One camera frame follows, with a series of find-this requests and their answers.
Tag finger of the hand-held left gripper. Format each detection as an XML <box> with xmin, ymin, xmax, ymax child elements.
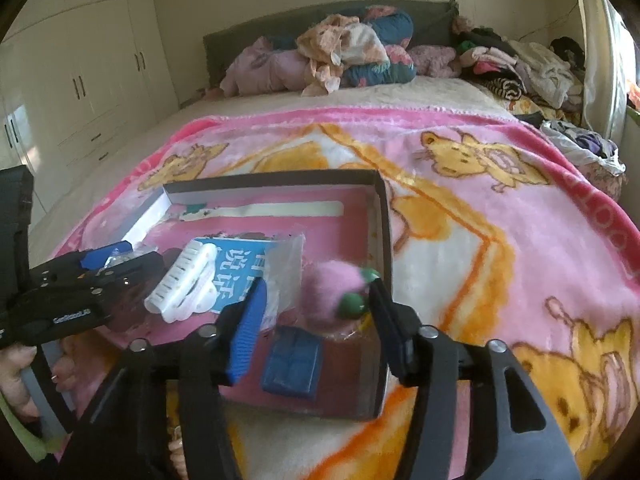
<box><xmin>27</xmin><ymin>241</ymin><xmax>136</xmax><ymax>291</ymax></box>
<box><xmin>0</xmin><ymin>252</ymin><xmax>166</xmax><ymax>348</ymax></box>

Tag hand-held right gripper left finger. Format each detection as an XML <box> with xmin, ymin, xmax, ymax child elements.
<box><xmin>60</xmin><ymin>277</ymin><xmax>271</xmax><ymax>480</ymax></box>

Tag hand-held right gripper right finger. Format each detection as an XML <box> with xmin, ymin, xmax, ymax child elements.
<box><xmin>369</xmin><ymin>276</ymin><xmax>583</xmax><ymax>480</ymax></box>

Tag fluffy hair tie green beads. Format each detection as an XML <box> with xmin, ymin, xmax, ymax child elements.
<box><xmin>300</xmin><ymin>260</ymin><xmax>382</xmax><ymax>336</ymax></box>

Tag bagged earring card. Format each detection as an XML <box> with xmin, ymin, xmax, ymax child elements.
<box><xmin>264</xmin><ymin>234</ymin><xmax>307</xmax><ymax>327</ymax></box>

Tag white hair claw clip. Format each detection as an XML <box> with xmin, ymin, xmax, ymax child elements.
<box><xmin>144</xmin><ymin>240</ymin><xmax>222</xmax><ymax>324</ymax></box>

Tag grey cardboard box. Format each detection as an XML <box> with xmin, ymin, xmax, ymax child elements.
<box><xmin>120</xmin><ymin>169</ymin><xmax>398</xmax><ymax>422</ymax></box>

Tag person's left forearm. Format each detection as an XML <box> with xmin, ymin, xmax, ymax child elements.
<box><xmin>0</xmin><ymin>392</ymin><xmax>48</xmax><ymax>463</ymax></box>

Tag person's left hand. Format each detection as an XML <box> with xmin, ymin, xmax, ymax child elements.
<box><xmin>0</xmin><ymin>340</ymin><xmax>76</xmax><ymax>421</ymax></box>

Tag person's right hand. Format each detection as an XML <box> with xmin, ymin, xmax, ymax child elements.
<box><xmin>167</xmin><ymin>422</ymin><xmax>190</xmax><ymax>480</ymax></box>

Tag small blue box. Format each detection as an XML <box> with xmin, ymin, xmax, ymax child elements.
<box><xmin>261</xmin><ymin>326</ymin><xmax>322</xmax><ymax>402</ymax></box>

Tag pink printed blanket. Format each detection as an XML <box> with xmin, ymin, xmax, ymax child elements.
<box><xmin>45</xmin><ymin>107</ymin><xmax>640</xmax><ymax>480</ymax></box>

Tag cream wardrobe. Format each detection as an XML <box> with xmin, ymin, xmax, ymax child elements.
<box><xmin>0</xmin><ymin>0</ymin><xmax>181</xmax><ymax>211</ymax></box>

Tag pink quilt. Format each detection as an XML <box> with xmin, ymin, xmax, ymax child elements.
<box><xmin>220</xmin><ymin>35</ymin><xmax>311</xmax><ymax>98</ymax></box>

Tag pile of clothes on bed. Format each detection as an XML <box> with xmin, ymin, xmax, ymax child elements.
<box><xmin>202</xmin><ymin>0</ymin><xmax>458</xmax><ymax>91</ymax></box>

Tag small heap of clothes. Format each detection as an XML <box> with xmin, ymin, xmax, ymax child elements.
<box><xmin>540</xmin><ymin>120</ymin><xmax>626</xmax><ymax>176</ymax></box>

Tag pink fuzzy pillow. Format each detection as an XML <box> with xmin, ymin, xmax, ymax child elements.
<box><xmin>410</xmin><ymin>44</ymin><xmax>458</xmax><ymax>78</ymax></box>

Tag peach patterned cloth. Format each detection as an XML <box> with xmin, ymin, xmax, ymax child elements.
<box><xmin>296</xmin><ymin>14</ymin><xmax>391</xmax><ymax>97</ymax></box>

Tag dark blue floral bolster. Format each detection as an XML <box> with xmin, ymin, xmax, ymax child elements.
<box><xmin>340</xmin><ymin>6</ymin><xmax>418</xmax><ymax>88</ymax></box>

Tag cream curtain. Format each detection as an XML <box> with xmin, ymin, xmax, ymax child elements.
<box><xmin>570</xmin><ymin>0</ymin><xmax>631</xmax><ymax>131</ymax></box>

